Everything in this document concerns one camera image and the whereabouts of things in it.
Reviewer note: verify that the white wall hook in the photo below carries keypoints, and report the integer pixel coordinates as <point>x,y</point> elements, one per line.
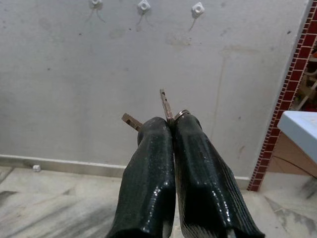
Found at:
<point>95,3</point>
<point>198,8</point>
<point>143,6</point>

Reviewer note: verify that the white topped wooden cabinet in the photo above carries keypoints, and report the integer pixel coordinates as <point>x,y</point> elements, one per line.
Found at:
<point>302,129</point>

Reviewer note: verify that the small white plastic piece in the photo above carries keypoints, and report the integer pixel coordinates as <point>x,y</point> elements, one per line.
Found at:
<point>36,167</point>

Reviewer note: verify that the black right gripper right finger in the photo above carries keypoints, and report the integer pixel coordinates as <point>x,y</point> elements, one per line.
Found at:
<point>203,178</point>

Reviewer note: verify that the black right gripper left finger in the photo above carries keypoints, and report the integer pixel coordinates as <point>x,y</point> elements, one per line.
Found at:
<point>148,178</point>

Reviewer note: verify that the red tiled column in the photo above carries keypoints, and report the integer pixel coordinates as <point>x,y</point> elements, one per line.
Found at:
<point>292,81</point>

